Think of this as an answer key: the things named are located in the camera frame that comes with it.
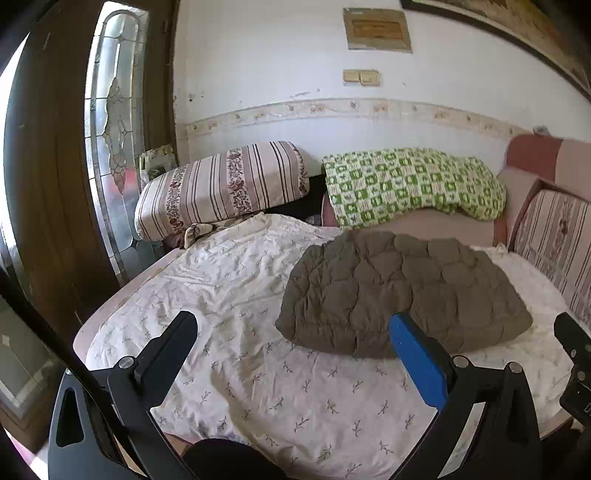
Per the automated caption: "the grey-brown hooded puffer jacket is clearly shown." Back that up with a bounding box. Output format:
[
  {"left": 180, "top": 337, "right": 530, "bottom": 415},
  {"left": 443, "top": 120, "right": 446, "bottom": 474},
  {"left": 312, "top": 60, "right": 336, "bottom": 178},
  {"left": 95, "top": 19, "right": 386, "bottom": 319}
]
[{"left": 276, "top": 231, "right": 533, "bottom": 359}]

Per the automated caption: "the striped floral cushion right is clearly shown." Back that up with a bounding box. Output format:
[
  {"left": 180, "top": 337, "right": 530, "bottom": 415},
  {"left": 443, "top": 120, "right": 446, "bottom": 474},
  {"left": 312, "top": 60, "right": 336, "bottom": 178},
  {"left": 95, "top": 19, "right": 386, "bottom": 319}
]
[{"left": 514, "top": 189, "right": 590, "bottom": 325}]

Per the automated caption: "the white floral bed sheet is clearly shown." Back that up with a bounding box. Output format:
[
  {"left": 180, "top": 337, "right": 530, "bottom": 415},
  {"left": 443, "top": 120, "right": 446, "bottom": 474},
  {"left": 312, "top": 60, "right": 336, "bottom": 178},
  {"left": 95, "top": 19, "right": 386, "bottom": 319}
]
[{"left": 85, "top": 211, "right": 583, "bottom": 480}]

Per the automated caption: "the green white patterned blanket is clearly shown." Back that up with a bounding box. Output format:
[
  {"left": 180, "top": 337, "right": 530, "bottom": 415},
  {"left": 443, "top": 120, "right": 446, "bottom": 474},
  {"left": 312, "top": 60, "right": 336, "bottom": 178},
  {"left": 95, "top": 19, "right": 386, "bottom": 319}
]
[{"left": 322, "top": 148, "right": 507, "bottom": 228}]

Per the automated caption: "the small patterned box by door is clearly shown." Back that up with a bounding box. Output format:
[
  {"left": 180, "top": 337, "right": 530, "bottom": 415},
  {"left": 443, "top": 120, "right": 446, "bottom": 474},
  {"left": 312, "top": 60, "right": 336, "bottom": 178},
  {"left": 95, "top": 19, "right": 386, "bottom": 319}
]
[{"left": 138, "top": 144, "right": 178, "bottom": 183}]

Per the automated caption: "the striped floral pillow left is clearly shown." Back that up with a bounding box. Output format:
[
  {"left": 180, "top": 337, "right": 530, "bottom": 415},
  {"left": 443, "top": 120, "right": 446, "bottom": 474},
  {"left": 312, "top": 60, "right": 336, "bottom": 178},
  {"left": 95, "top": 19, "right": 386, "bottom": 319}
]
[{"left": 134, "top": 141, "right": 310, "bottom": 242}]

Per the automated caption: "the large framed painting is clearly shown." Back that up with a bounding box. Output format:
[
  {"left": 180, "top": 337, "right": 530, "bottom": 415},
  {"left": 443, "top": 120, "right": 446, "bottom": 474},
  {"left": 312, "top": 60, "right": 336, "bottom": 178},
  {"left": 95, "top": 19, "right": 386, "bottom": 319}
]
[{"left": 401, "top": 0, "right": 590, "bottom": 98}]

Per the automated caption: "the wooden door with stained glass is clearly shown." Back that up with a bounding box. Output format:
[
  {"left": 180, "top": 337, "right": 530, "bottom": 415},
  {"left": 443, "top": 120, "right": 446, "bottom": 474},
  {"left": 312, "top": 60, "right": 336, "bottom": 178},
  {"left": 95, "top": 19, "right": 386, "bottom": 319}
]
[{"left": 1, "top": 1, "right": 178, "bottom": 345}]

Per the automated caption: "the pink red sofa bed frame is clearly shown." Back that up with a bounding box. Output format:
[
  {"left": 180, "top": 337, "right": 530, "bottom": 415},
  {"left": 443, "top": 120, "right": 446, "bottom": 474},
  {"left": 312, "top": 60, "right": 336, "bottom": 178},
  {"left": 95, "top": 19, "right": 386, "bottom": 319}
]
[{"left": 73, "top": 133, "right": 591, "bottom": 444}]

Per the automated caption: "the beige wall switch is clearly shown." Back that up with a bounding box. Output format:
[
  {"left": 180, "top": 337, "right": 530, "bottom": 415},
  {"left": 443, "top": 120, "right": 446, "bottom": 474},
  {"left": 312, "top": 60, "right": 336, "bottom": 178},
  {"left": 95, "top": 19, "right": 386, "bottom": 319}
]
[{"left": 342, "top": 70, "right": 381, "bottom": 87}]

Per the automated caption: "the small wall plaque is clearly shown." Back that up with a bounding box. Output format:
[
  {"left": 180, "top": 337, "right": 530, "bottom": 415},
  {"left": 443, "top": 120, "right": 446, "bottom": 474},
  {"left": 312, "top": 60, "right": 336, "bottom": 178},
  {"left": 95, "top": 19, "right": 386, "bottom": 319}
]
[{"left": 342, "top": 8, "right": 413, "bottom": 53}]

